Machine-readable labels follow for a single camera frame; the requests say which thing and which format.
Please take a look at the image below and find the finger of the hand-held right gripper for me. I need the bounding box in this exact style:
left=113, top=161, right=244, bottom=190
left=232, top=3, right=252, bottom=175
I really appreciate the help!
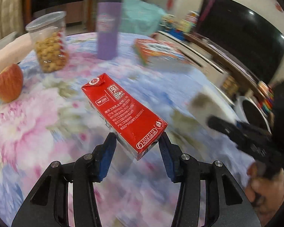
left=208, top=115, right=258, bottom=147

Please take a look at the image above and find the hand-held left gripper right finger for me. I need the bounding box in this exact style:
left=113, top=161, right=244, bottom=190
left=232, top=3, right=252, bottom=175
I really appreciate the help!
left=158, top=134, right=261, bottom=227

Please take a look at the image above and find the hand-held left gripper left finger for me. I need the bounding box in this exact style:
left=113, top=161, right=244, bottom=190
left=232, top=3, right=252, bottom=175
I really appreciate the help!
left=11, top=132, right=117, bottom=227

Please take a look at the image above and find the white bin with black bag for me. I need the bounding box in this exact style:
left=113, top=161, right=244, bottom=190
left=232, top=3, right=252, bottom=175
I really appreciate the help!
left=234, top=96, right=272, bottom=133

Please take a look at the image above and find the red drink carton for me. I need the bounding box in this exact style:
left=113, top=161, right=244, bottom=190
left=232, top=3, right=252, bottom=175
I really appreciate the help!
left=82, top=73, right=168, bottom=160

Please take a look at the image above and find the person's right hand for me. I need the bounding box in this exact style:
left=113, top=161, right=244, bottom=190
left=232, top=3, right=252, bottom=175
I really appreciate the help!
left=246, top=163, right=284, bottom=214

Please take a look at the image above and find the floral tablecloth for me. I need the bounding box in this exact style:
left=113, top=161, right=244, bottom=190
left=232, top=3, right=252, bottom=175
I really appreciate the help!
left=0, top=32, right=256, bottom=227

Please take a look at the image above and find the white television cabinet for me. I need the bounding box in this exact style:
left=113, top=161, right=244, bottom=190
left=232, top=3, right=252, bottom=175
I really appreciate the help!
left=154, top=31, right=258, bottom=104

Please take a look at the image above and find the black flat television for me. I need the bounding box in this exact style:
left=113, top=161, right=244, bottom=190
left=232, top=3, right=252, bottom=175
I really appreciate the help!
left=195, top=0, right=284, bottom=86

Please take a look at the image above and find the colourful children's book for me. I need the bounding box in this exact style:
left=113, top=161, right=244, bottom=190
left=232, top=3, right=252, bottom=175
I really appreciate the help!
left=134, top=38, right=194, bottom=70

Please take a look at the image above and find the colourful toy house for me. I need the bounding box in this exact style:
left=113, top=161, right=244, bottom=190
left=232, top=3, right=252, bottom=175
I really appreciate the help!
left=161, top=11, right=200, bottom=34

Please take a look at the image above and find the clear plastic snack jar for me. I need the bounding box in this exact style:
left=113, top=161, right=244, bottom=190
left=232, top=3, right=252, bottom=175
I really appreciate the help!
left=26, top=11, right=69, bottom=73

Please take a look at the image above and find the red apple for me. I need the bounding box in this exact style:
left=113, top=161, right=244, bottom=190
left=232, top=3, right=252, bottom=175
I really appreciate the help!
left=0, top=63, right=23, bottom=103

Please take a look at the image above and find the purple bottle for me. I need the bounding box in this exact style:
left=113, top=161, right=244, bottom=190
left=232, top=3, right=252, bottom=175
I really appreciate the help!
left=96, top=0, right=124, bottom=61

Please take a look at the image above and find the teal cloth cover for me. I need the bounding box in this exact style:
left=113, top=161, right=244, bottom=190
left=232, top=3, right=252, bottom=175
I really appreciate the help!
left=122, top=0, right=166, bottom=37

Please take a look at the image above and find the beige patterned curtain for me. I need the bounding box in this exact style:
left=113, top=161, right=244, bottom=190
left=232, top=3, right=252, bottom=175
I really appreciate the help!
left=0, top=0, right=24, bottom=46

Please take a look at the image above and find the rainbow stacking ring toy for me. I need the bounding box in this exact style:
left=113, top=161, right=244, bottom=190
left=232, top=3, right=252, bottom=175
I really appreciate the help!
left=260, top=97, right=274, bottom=117

